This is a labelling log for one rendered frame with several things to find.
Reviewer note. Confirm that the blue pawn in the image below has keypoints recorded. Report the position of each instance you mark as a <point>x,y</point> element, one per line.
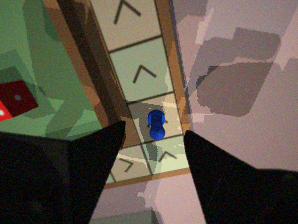
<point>156,119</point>

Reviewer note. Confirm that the red die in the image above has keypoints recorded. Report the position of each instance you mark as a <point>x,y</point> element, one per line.
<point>15,99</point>

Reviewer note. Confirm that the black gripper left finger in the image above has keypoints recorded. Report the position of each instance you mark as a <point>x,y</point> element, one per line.
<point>81,167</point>

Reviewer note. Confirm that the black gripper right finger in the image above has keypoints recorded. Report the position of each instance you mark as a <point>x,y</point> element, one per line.
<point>230,190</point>

